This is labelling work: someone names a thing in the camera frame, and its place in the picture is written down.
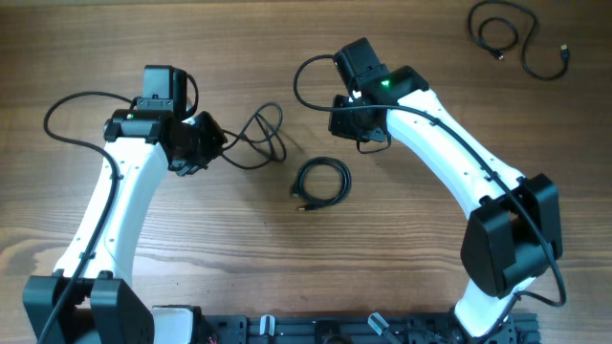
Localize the thick black USB cable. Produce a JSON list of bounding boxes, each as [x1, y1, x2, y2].
[[217, 101, 288, 171]]

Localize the thin black USB cable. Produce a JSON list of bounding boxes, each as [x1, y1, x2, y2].
[[467, 0, 571, 82]]

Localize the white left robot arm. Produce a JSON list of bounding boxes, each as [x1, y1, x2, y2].
[[23, 65, 227, 343]]

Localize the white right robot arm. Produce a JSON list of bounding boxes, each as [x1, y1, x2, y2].
[[329, 38, 563, 340]]

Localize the thin black coiled cable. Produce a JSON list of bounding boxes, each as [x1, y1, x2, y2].
[[291, 156, 353, 212]]

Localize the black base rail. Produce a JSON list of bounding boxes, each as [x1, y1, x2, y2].
[[152, 312, 541, 344]]

